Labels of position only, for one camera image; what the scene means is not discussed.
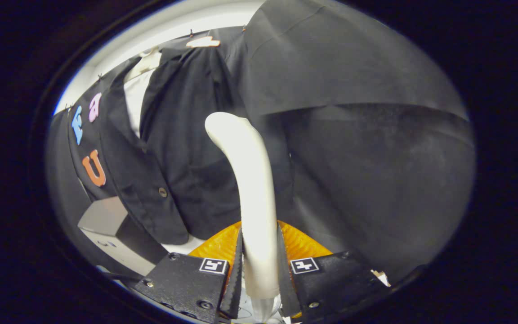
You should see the white mannequin torso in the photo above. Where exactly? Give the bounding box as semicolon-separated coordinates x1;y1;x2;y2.
123;47;205;256

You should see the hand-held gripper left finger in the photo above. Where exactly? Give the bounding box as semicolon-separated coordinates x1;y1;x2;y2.
132;221;245;324

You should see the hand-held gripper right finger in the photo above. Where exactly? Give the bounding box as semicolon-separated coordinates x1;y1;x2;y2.
277;220;388;324

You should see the white garment steamer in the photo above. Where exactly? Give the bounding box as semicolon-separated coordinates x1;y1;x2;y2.
205;112;283;324

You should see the grey metal cabinet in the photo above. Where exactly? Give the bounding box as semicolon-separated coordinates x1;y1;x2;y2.
78;196;170;276

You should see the black jacket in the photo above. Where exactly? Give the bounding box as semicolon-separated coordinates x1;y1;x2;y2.
98;45;295;246

